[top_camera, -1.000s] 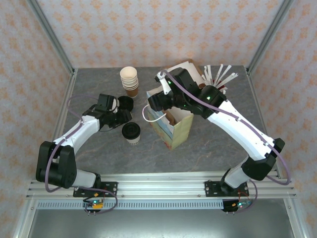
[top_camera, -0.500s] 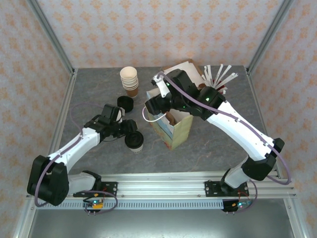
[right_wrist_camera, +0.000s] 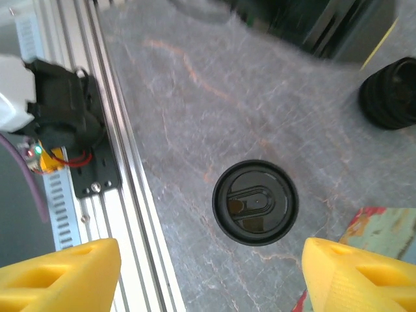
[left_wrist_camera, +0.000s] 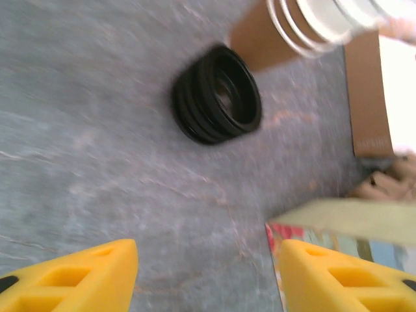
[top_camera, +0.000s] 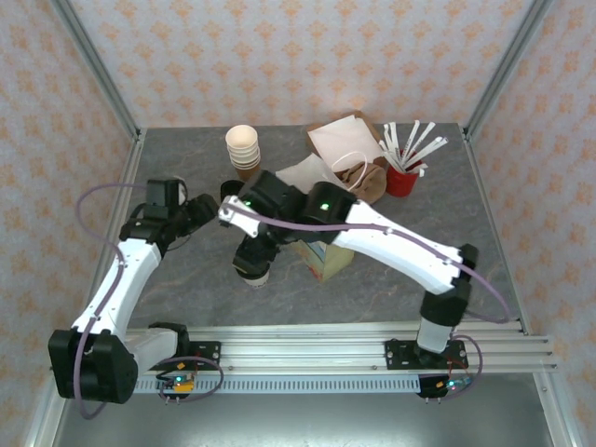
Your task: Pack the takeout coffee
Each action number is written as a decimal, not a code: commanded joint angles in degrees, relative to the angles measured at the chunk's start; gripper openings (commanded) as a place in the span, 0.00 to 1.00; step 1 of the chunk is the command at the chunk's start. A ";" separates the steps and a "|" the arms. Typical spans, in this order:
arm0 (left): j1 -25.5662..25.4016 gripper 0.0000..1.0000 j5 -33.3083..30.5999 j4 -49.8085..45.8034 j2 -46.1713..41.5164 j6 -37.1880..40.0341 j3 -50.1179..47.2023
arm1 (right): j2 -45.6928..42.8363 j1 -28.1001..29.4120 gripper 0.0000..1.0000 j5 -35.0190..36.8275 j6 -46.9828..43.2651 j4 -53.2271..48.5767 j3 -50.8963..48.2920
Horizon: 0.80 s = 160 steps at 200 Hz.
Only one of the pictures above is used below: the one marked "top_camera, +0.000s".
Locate aluminium side rail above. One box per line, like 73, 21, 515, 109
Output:
462, 128, 532, 336
72, 129, 148, 339

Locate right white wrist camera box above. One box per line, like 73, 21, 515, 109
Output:
217, 195, 263, 239

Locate brown cardboard box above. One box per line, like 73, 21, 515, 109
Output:
305, 110, 387, 171

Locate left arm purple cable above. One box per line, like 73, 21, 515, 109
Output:
74, 183, 225, 419

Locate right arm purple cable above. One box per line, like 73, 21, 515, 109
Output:
225, 204, 512, 402

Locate white printed paper cup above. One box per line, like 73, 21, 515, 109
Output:
241, 270, 272, 289

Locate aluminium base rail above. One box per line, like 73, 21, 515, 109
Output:
48, 325, 560, 373

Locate stack of paper cups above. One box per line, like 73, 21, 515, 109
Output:
224, 124, 262, 182

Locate stack of pulp cup carriers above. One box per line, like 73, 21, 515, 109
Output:
337, 162, 388, 204

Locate red cup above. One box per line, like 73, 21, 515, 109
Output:
386, 160, 426, 198

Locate pale yellow paper bag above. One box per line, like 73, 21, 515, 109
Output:
274, 150, 372, 284

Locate small circuit board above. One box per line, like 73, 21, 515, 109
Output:
156, 372, 196, 397
435, 377, 476, 392

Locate white paper napkins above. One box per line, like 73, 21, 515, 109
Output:
306, 116, 386, 162

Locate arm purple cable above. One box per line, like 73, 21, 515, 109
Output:
225, 204, 512, 402
74, 183, 225, 419

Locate white slotted cable duct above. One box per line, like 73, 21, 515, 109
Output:
69, 376, 423, 396

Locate aluminium frame post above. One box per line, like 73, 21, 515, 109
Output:
463, 0, 555, 139
50, 0, 143, 141

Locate black plastic cup lid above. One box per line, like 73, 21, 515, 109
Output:
234, 258, 272, 279

